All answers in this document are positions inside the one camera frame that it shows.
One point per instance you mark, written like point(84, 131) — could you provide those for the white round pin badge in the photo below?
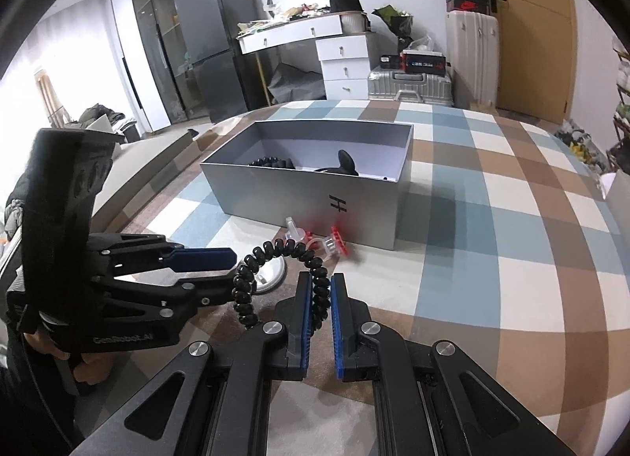
point(270, 276)

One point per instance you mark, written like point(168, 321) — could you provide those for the checkered bed sheet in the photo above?
point(506, 248)

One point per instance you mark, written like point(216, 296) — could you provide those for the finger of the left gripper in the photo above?
point(120, 254)
point(129, 306)

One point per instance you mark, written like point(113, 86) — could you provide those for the glass door cabinet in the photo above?
point(169, 60)

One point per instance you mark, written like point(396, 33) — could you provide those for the wooden door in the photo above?
point(537, 57)

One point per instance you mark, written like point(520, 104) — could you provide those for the black red box on suitcase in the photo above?
point(428, 62)

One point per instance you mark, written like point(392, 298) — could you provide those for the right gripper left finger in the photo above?
point(214, 400)

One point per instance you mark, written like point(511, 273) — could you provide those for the grey cardboard box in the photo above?
point(366, 209)

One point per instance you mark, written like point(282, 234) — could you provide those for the black hair accessories pile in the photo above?
point(273, 162)

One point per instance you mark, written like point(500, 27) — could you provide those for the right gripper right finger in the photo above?
point(430, 399)

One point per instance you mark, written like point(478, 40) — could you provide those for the silver suitcase lying flat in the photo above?
point(385, 84)

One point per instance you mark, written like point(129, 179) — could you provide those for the shoe rack with shoes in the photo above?
point(619, 154)

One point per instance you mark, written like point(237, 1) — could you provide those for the white desk with drawers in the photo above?
point(346, 56)

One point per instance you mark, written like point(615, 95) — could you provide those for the red clear hair clip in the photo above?
point(333, 245)
point(298, 234)

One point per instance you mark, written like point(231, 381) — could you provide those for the white upright suitcase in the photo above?
point(473, 51)

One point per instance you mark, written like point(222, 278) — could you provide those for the dark green flower bouquet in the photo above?
point(399, 22)

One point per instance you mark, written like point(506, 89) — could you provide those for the black refrigerator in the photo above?
point(229, 80)

